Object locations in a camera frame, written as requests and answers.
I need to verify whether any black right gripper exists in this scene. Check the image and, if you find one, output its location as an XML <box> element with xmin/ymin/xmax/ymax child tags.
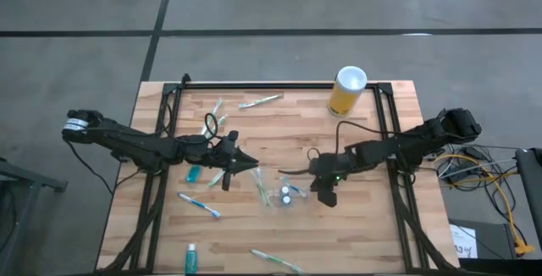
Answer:
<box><xmin>309</xmin><ymin>150</ymin><xmax>357</xmax><ymax>208</ymax></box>

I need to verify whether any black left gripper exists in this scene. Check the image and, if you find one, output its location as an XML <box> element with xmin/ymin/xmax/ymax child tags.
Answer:
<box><xmin>183</xmin><ymin>130</ymin><xmax>260</xmax><ymax>192</ymax></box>

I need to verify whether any clear acrylic organizer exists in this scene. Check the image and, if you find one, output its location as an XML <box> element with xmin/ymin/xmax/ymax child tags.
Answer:
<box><xmin>249</xmin><ymin>165</ymin><xmax>312</xmax><ymax>213</ymax></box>

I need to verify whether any yellow wipes canister white lid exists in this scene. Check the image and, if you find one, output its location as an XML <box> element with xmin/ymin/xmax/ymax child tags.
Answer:
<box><xmin>326</xmin><ymin>64</ymin><xmax>368</xmax><ymax>119</ymax></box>

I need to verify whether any black floor tape strip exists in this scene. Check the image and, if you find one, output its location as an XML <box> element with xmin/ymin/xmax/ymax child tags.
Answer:
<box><xmin>139</xmin><ymin>0</ymin><xmax>178</xmax><ymax>83</ymax></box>
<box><xmin>0</xmin><ymin>27</ymin><xmax>542</xmax><ymax>38</ymax></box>

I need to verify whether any black power brick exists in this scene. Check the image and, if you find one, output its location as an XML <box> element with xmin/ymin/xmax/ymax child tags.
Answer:
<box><xmin>463</xmin><ymin>146</ymin><xmax>488</xmax><ymax>161</ymax></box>

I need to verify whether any white paper sheet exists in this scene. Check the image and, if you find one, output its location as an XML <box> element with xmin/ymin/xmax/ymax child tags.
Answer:
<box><xmin>449</xmin><ymin>224</ymin><xmax>478</xmax><ymax>259</ymax></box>

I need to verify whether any dark grey box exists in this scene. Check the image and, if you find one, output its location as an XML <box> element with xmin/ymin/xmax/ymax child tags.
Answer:
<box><xmin>447</xmin><ymin>218</ymin><xmax>517</xmax><ymax>261</ymax></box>

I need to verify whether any black cart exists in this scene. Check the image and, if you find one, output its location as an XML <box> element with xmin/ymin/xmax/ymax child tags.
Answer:
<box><xmin>514</xmin><ymin>147</ymin><xmax>542</xmax><ymax>243</ymax></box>

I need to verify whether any grey metal stand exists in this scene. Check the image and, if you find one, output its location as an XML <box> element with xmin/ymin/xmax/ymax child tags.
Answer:
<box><xmin>0</xmin><ymin>157</ymin><xmax>69</xmax><ymax>276</ymax></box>

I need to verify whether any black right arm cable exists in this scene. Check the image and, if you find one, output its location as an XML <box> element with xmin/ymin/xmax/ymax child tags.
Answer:
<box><xmin>277</xmin><ymin>119</ymin><xmax>399</xmax><ymax>178</ymax></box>

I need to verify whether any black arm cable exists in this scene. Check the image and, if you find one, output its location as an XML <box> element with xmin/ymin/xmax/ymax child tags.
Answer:
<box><xmin>277</xmin><ymin>119</ymin><xmax>399</xmax><ymax>178</ymax></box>
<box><xmin>163</xmin><ymin>102</ymin><xmax>221</xmax><ymax>146</ymax></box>

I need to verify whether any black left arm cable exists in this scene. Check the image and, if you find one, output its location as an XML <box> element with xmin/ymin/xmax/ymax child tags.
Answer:
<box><xmin>163</xmin><ymin>102</ymin><xmax>221</xmax><ymax>146</ymax></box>

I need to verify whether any black floor cable bundle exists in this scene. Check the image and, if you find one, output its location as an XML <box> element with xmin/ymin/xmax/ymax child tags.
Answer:
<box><xmin>435</xmin><ymin>142</ymin><xmax>524</xmax><ymax>246</ymax></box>

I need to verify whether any grey floor cable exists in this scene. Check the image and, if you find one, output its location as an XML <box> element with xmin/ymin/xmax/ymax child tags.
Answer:
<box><xmin>439</xmin><ymin>159</ymin><xmax>517</xmax><ymax>179</ymax></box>

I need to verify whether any yellow floor cable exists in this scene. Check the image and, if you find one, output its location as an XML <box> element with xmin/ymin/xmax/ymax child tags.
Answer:
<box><xmin>434</xmin><ymin>152</ymin><xmax>535</xmax><ymax>256</ymax></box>

